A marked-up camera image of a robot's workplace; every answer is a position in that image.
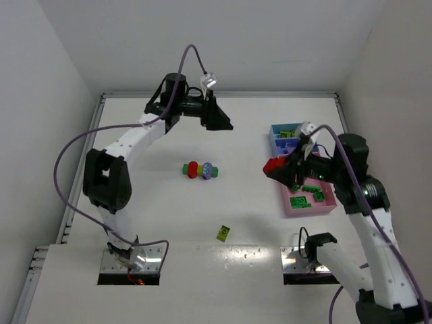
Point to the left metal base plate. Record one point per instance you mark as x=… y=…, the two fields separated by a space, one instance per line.
x=143 y=260

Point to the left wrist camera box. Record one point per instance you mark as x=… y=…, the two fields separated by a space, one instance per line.
x=207 y=81

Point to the red round lego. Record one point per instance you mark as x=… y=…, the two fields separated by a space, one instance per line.
x=274 y=163
x=192 y=170

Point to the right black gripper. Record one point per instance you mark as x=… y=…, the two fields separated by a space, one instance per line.
x=300 y=169

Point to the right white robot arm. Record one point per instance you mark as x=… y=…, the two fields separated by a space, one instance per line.
x=388 y=293

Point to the green square lego in bin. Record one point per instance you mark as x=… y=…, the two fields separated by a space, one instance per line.
x=319 y=197

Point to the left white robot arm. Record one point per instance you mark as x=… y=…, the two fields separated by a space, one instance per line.
x=107 y=181

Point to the metal base plate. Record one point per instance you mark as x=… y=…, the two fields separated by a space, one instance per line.
x=143 y=260
x=293 y=263

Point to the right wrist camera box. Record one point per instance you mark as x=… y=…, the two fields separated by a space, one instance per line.
x=304 y=134

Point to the green lego plate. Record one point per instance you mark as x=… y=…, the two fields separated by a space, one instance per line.
x=311 y=189

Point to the yellow-green lego brick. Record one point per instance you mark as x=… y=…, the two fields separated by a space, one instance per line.
x=223 y=233

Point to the large pink container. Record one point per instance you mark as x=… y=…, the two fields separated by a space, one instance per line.
x=318 y=208

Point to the green base plate under reds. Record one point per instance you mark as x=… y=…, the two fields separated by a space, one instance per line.
x=199 y=170

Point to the purple brick from stack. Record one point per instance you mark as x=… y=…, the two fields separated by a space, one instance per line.
x=290 y=148

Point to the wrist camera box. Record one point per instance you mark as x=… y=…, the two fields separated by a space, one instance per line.
x=304 y=134
x=207 y=81

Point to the large green plate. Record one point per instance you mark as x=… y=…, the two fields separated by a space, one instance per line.
x=299 y=202

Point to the purple paw lego piece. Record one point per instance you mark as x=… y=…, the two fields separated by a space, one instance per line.
x=207 y=171

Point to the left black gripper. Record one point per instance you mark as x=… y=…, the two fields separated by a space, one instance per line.
x=208 y=112

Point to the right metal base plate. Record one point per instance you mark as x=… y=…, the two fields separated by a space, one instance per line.
x=293 y=263

